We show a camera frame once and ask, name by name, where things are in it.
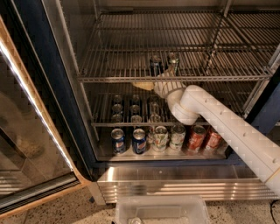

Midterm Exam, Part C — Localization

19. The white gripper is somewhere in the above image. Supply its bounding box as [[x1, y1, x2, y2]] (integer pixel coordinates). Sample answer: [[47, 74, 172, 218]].
[[132, 70, 186, 98]]

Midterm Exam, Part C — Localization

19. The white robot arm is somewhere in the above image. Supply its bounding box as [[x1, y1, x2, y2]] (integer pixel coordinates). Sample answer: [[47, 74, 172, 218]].
[[132, 70, 280, 196]]

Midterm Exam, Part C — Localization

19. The green can middle shelf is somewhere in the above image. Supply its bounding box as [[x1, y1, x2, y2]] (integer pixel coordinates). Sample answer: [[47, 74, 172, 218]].
[[167, 52, 179, 75]]

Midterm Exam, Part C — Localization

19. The front left green white can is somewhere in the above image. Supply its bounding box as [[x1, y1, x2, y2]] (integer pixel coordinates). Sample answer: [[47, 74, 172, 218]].
[[153, 126, 168, 152]]

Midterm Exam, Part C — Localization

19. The front right pepsi can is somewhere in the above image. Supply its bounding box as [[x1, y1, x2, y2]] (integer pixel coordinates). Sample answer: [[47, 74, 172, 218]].
[[132, 129, 146, 154]]

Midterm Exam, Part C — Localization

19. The pepsi can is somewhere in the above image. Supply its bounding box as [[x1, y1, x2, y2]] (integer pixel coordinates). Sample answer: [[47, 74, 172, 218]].
[[111, 129, 126, 154], [132, 129, 146, 154]]

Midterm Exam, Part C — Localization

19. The front left pepsi can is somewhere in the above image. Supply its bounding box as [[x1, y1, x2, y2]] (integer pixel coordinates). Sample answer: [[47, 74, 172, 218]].
[[111, 129, 126, 154]]

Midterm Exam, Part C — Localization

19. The front left orange can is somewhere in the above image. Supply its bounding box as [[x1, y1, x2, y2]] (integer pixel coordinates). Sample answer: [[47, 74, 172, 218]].
[[187, 125, 206, 151]]

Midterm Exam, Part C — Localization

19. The orange can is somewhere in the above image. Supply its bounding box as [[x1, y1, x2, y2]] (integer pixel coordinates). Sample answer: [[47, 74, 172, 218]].
[[187, 125, 206, 151], [205, 127, 222, 151]]

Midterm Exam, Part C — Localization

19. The front right orange can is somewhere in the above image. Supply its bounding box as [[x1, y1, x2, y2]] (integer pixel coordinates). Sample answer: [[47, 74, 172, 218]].
[[205, 127, 222, 151]]

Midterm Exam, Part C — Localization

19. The steel fridge base grille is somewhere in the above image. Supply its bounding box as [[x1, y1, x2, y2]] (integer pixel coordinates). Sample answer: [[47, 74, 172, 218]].
[[98, 165, 278, 203]]

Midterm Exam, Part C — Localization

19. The glass fridge door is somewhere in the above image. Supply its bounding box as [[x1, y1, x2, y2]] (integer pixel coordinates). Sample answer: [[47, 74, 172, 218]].
[[0, 17, 89, 219]]

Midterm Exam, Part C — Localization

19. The clear plastic bin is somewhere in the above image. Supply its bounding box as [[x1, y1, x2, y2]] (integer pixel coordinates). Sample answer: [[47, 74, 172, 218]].
[[115, 195, 210, 224]]

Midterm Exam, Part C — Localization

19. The lower wire shelf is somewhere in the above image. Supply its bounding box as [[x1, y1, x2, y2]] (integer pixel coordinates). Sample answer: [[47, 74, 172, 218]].
[[91, 81, 255, 127]]

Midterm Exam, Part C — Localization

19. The wire shelf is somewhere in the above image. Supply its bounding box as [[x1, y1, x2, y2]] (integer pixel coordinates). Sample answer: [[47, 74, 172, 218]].
[[91, 81, 255, 127], [78, 10, 280, 83]]

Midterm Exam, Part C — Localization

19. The upper wire shelf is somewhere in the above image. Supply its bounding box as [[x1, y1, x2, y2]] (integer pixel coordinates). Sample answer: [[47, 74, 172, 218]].
[[78, 10, 280, 83]]

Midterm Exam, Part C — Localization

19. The black cable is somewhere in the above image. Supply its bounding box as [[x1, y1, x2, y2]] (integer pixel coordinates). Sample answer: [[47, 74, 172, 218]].
[[269, 199, 280, 224]]

